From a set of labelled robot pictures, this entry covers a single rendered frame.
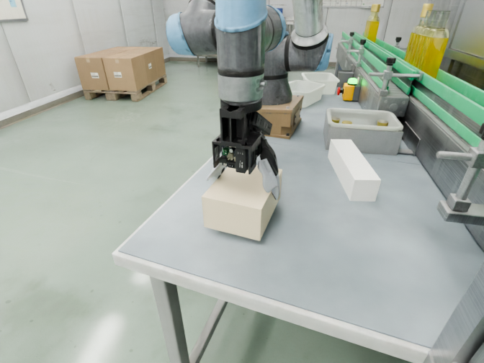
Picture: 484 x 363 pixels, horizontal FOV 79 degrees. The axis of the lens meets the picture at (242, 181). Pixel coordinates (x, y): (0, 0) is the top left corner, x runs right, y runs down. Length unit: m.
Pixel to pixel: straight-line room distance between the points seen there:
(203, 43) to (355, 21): 6.62
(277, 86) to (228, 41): 0.65
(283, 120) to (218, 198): 0.55
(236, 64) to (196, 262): 0.35
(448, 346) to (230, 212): 0.37
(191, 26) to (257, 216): 0.37
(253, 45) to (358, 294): 0.43
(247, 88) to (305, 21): 0.55
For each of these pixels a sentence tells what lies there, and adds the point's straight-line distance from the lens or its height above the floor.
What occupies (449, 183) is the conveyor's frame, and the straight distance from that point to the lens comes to 0.86.
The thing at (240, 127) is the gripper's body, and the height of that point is 0.98.
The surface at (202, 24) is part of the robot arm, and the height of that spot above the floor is 1.13.
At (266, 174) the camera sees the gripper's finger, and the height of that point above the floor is 0.89.
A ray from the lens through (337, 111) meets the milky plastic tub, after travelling 1.13.
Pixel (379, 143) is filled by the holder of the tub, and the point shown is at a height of 0.79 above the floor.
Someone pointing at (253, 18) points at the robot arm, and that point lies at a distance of 0.46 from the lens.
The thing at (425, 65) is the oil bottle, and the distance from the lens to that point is 1.26.
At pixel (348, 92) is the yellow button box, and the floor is 0.79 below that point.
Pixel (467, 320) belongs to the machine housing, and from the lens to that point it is 0.44.
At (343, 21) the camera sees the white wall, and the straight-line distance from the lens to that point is 7.13.
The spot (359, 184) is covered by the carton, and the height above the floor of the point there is 0.80.
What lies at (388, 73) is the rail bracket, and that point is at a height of 0.96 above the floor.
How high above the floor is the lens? 1.16
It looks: 31 degrees down
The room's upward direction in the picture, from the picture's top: straight up
